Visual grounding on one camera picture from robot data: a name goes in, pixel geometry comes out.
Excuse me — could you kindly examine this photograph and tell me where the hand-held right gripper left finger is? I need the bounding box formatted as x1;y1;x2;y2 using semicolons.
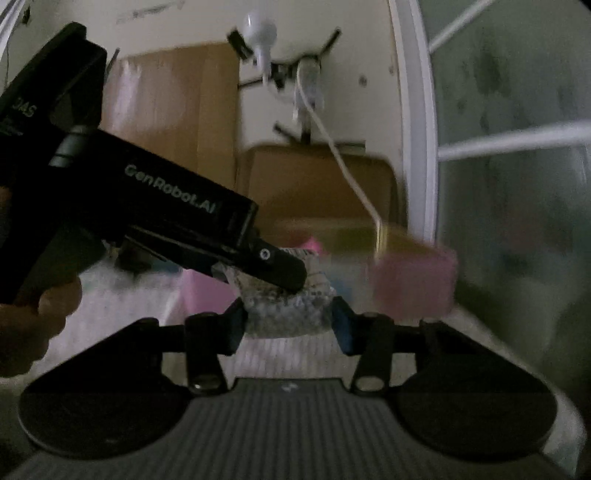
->
97;298;248;397

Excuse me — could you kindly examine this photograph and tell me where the person's left hand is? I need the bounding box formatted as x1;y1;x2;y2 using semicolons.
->
0;276;84;380

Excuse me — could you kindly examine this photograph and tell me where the white zigzag bedsheet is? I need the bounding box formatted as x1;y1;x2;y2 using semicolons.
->
0;265;583;462

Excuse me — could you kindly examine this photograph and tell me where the white cable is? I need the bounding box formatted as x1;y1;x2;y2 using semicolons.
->
295;62;386;234

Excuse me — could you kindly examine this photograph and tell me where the pink plastic basket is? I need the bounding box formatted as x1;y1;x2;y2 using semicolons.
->
182;226;458;324

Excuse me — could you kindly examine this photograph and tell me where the wooden board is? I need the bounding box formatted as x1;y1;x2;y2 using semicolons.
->
102;44;242;192

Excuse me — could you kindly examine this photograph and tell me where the speckled grey cloth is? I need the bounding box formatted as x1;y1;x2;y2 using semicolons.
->
217;247;340;340

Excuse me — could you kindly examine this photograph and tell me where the white window frame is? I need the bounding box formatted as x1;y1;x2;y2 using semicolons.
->
387;0;591;259

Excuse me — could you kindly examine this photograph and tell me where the white light bulb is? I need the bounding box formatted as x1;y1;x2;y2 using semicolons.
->
242;11;279;77

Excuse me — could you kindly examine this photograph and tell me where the brown cardboard box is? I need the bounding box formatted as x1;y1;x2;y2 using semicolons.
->
240;145;402;232

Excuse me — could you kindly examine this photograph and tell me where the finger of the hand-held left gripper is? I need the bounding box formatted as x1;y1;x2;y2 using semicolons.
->
210;237;308;292

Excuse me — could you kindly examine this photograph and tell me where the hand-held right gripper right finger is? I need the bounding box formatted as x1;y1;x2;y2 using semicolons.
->
331;298;504;395

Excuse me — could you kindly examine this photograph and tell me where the white power adapter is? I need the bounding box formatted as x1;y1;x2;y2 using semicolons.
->
293;58;326;141

